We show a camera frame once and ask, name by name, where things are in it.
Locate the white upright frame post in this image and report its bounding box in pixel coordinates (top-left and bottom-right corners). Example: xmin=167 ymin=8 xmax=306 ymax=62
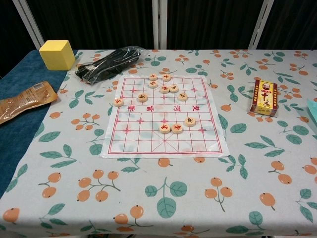
xmin=151 ymin=0 xmax=168 ymax=50

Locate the floral fruit print tablecloth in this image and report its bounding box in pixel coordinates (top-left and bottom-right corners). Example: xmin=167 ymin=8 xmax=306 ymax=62
xmin=0 ymin=49 xmax=317 ymax=238

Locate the black item in plastic bag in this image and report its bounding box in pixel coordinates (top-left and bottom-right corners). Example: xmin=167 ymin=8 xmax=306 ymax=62
xmin=75 ymin=46 xmax=149 ymax=85

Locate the red yellow spice box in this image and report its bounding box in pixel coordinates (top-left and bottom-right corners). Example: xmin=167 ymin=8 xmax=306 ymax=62
xmin=249 ymin=79 xmax=278 ymax=117

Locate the yellow cube block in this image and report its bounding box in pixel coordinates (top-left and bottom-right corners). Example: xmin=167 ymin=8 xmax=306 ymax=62
xmin=39 ymin=40 xmax=76 ymax=71

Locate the brown snack packet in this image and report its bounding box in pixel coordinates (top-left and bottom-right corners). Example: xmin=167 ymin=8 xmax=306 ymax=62
xmin=0 ymin=81 xmax=59 ymax=125

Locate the black curtain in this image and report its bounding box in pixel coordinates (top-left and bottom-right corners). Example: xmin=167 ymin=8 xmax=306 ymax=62
xmin=0 ymin=0 xmax=317 ymax=78

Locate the white paper chess board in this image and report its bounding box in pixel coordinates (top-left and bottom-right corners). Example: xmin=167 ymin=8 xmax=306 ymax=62
xmin=100 ymin=74 xmax=230 ymax=159

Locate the teal paper sheet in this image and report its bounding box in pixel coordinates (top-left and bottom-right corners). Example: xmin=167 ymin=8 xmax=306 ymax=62
xmin=307 ymin=97 xmax=317 ymax=122

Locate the blue cloth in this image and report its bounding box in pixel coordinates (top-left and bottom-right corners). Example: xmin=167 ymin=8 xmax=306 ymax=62
xmin=0 ymin=49 xmax=79 ymax=199

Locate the white slanted frame post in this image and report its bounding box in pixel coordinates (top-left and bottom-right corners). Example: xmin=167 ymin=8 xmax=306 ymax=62
xmin=249 ymin=0 xmax=271 ymax=50
xmin=12 ymin=0 xmax=45 ymax=50

